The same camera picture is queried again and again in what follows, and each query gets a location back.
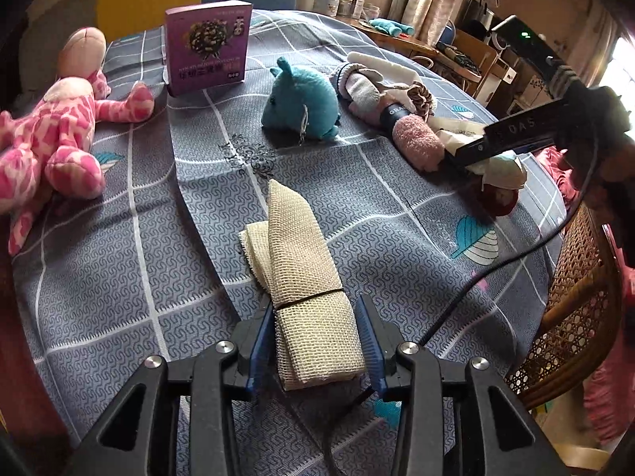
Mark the beige knitted cloth roll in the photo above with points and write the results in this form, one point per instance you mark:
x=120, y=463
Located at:
x=315, y=330

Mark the pink towel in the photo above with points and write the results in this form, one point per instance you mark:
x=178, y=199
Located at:
x=412, y=137

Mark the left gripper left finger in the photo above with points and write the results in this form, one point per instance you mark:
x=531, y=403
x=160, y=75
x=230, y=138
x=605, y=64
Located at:
x=254, y=339

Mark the white grey sock bundle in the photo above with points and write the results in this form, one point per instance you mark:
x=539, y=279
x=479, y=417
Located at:
x=370, y=84

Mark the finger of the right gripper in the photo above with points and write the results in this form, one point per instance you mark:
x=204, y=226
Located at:
x=540, y=124
x=468, y=149

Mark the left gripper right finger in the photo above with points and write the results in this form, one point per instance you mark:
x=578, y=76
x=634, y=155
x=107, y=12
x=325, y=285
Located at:
x=379, y=340

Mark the white tin can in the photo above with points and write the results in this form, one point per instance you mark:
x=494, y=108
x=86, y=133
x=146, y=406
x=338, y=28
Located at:
x=326, y=7

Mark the blue dolphin plush toy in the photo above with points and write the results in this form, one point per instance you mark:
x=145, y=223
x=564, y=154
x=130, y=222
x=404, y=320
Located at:
x=302, y=101

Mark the pink giraffe plush toy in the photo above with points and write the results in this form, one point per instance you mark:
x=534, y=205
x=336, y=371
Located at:
x=48, y=150

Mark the red fuzzy sock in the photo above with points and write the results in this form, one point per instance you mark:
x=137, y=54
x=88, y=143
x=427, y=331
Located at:
x=496, y=201

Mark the teal cloth on desk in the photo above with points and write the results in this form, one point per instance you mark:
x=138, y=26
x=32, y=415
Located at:
x=391, y=28

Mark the purple printed box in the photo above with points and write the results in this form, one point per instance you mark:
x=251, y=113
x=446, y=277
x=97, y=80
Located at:
x=206, y=45

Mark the wicker chair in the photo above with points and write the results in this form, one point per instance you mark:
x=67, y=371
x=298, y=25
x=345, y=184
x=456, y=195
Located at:
x=582, y=316

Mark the wooden desk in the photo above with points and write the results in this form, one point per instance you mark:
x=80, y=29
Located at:
x=424, y=54

